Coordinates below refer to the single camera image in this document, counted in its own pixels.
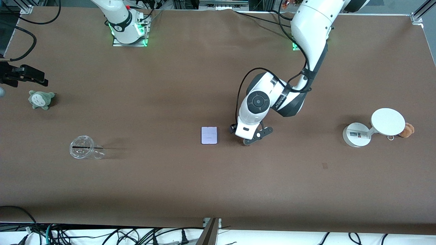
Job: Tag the white round desk lamp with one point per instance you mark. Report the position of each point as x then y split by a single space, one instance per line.
388 121

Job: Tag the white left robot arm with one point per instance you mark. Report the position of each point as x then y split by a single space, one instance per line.
313 27

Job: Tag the clear plastic cup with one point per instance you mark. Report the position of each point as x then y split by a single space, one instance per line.
81 147

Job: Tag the thin black straw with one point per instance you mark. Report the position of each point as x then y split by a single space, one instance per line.
83 147

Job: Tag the aluminium frame post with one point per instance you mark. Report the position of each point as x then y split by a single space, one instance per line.
420 13
26 6

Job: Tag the brown plush toy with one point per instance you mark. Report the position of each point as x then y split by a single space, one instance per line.
407 130

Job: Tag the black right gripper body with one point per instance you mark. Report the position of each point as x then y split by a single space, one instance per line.
7 76

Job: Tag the grey metal box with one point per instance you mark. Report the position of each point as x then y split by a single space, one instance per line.
223 4

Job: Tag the pale lilac phone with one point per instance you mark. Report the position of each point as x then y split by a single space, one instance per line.
209 135

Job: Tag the grey-green plush creature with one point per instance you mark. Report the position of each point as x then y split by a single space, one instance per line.
41 99

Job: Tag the black power plug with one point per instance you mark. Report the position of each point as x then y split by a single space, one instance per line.
184 240

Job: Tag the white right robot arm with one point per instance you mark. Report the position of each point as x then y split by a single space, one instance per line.
119 17

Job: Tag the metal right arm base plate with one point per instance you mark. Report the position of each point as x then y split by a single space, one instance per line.
129 44

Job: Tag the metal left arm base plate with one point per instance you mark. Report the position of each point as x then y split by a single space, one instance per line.
295 47

